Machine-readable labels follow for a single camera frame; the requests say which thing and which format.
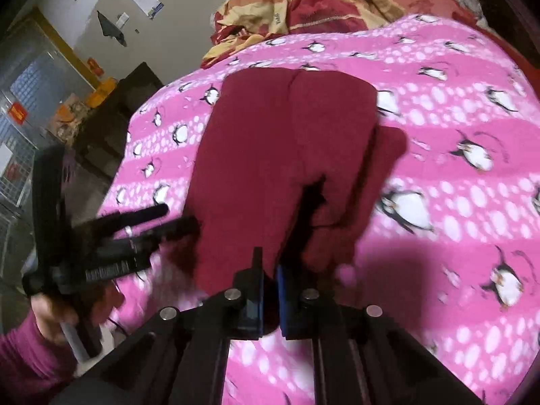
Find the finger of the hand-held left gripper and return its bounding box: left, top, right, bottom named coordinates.
left=90, top=203, right=170, bottom=242
left=130, top=215, right=200, bottom=259

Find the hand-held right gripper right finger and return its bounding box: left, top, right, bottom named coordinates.
left=275, top=264, right=486, bottom=405

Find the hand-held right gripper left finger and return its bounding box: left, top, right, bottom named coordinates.
left=51, top=247, right=266, bottom=405

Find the maroon small garment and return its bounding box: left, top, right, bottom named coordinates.
left=169, top=67, right=408, bottom=336

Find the person's left forearm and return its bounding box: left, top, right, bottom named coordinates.
left=0, top=312, right=83, bottom=405

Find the person's left hand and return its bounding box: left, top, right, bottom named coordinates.
left=32, top=282, right=125, bottom=345

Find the dark wooden cabinet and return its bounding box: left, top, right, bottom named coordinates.
left=76, top=62, right=165, bottom=178

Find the metal grille door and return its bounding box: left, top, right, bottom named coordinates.
left=0, top=6, right=106, bottom=220

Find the yellow box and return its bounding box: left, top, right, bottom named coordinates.
left=84, top=77, right=118, bottom=107

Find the pink penguin print blanket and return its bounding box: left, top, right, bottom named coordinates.
left=99, top=13, right=540, bottom=405

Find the red and yellow patterned blanket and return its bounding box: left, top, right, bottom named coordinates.
left=200, top=0, right=477, bottom=69

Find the red bed sheet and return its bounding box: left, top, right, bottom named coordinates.
left=477, top=19, right=538, bottom=77

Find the dark cloth on wall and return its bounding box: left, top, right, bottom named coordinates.
left=97, top=10, right=128, bottom=47

